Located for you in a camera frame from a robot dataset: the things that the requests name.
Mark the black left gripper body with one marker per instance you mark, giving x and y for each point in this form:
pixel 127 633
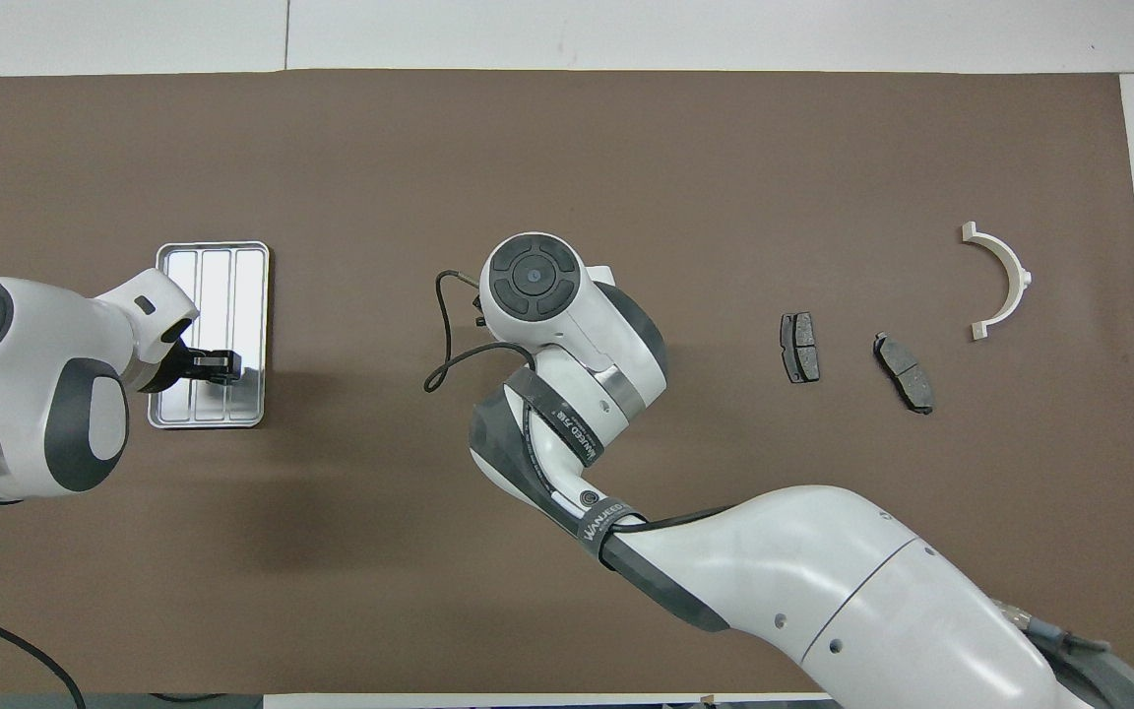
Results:
pixel 178 364

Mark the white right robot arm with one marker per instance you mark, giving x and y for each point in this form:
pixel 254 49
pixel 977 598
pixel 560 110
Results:
pixel 823 581

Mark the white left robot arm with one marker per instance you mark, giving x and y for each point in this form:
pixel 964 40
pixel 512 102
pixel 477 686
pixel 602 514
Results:
pixel 26 394

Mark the silver metal tray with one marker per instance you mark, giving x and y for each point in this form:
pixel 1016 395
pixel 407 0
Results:
pixel 232 295

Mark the brown table mat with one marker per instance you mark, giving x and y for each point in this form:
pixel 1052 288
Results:
pixel 528 167

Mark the rectangular dark brake pad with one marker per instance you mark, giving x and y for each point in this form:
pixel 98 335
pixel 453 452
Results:
pixel 801 347

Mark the curved dark brake pad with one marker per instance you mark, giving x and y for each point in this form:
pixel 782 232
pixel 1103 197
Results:
pixel 905 372

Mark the white curved plastic bracket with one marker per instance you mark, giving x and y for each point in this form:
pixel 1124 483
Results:
pixel 1012 271

